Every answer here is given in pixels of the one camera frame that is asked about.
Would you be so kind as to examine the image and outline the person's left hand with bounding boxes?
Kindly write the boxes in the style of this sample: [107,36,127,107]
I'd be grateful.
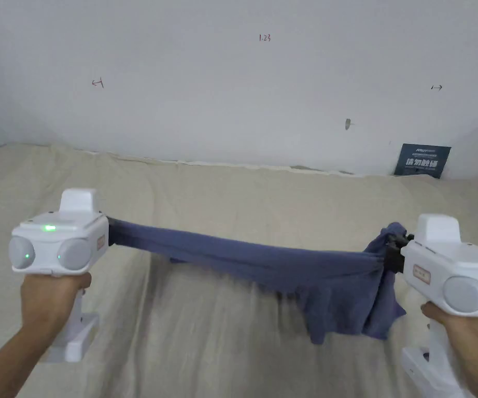
[20,272,93,351]

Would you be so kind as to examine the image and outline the dark blue garment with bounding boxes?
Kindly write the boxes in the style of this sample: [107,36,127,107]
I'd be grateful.
[113,220,408,346]

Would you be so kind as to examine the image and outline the person's left forearm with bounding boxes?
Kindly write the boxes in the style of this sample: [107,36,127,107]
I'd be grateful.
[0,327,55,398]

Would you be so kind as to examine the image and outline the person's right hand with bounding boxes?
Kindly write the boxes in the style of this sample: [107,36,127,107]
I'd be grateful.
[419,302,478,388]

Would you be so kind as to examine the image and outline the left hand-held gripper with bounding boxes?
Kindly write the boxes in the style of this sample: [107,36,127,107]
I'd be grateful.
[8,188,129,364]

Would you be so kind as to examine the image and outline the bed with beige sheet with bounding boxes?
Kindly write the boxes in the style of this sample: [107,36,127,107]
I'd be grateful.
[0,143,478,398]

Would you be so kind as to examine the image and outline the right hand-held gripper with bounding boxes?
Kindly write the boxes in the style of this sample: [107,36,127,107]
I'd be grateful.
[384,214,478,398]

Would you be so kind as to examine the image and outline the dark blue card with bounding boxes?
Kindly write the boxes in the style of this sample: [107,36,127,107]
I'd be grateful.
[393,143,452,179]

